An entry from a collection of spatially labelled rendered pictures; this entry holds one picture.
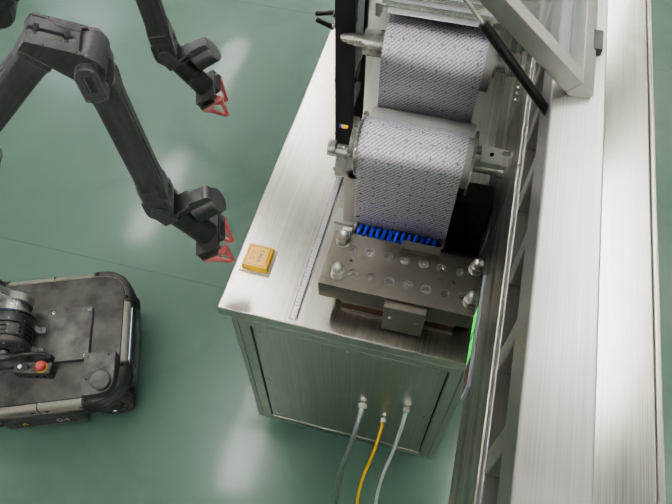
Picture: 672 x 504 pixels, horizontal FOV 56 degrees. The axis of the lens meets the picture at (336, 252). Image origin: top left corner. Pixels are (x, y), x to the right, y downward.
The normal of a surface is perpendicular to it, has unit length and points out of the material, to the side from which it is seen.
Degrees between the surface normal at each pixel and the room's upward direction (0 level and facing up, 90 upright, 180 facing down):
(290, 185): 0
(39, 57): 90
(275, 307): 0
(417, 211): 90
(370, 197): 90
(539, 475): 0
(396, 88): 92
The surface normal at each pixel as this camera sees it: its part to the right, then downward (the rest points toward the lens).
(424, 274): 0.00, -0.55
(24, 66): -0.06, 0.88
